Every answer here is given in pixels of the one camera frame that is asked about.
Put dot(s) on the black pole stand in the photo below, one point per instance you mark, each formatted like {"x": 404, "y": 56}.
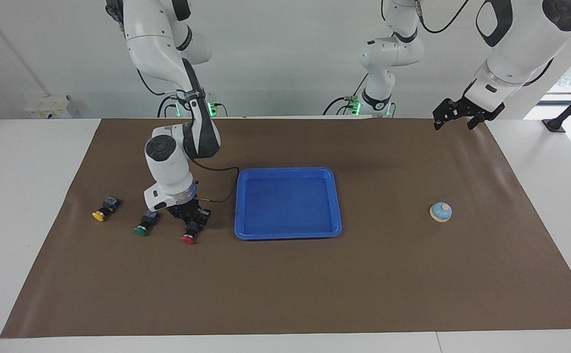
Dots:
{"x": 567, "y": 113}

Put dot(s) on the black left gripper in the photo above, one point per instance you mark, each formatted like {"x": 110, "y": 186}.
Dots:
{"x": 466, "y": 109}

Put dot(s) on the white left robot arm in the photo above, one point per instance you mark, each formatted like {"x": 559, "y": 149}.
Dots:
{"x": 520, "y": 49}

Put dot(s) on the red mushroom push button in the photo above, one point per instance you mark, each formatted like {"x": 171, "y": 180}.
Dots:
{"x": 188, "y": 239}

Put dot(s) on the yellow mushroom push button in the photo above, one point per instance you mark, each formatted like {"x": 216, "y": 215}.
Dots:
{"x": 100, "y": 214}

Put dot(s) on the white wall socket box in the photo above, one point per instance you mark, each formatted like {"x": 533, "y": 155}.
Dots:
{"x": 47, "y": 108}

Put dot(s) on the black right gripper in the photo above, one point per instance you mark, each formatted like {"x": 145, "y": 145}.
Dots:
{"x": 187, "y": 211}

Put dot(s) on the brown table mat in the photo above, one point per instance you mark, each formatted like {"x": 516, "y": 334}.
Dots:
{"x": 314, "y": 284}

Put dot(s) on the blue plastic tray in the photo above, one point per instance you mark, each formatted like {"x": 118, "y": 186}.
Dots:
{"x": 287, "y": 206}

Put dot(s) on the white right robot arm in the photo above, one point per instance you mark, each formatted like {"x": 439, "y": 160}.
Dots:
{"x": 167, "y": 166}

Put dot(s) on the light blue call bell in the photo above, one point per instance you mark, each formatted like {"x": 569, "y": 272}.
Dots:
{"x": 440, "y": 212}

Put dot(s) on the green mushroom push button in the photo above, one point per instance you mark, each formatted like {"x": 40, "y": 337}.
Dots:
{"x": 141, "y": 230}

